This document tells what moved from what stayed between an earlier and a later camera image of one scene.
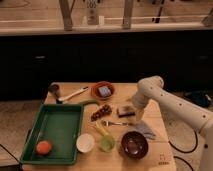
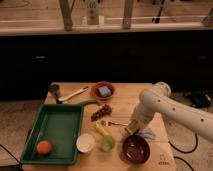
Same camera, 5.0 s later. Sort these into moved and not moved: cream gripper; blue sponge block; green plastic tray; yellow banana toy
Moved: cream gripper
Not moved: green plastic tray; blue sponge block; yellow banana toy
